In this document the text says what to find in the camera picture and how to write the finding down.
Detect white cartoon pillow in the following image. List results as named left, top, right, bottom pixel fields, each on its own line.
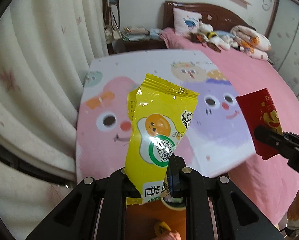
left=173, top=8, right=202, bottom=36

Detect hanging bags on rack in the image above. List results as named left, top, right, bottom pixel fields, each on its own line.
left=102, top=0, right=122, bottom=55

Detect plush toy pile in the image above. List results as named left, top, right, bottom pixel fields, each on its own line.
left=190, top=20, right=241, bottom=53

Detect left yellow slipper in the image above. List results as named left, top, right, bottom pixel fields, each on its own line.
left=154, top=221, right=172, bottom=237

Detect folded cartoon quilt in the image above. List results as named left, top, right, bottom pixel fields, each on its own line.
left=230, top=25, right=272, bottom=61

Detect dark wooden headboard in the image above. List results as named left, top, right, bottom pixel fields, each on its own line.
left=163, top=1, right=256, bottom=32

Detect cartoon printed tablecloth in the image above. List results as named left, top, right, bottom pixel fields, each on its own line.
left=76, top=49, right=255, bottom=180

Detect yellow rimmed trash bin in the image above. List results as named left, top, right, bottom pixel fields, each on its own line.
left=161, top=196, right=186, bottom=211

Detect yellow snack wrapper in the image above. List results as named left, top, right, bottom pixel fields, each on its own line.
left=124, top=74, right=199, bottom=205

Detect stack of books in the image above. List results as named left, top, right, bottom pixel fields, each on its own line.
left=122, top=26, right=162, bottom=42

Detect pink bed sheet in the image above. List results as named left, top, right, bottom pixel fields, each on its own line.
left=160, top=28, right=299, bottom=224

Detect cream floral curtain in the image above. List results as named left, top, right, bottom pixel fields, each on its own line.
left=0, top=0, right=108, bottom=239

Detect dark wooden nightstand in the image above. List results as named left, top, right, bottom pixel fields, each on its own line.
left=107, top=40, right=167, bottom=55

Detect red envelope packet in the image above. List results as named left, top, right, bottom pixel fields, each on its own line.
left=235, top=87, right=284, bottom=161

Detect pink pajama legs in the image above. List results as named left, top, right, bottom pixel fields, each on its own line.
left=157, top=231, right=181, bottom=240

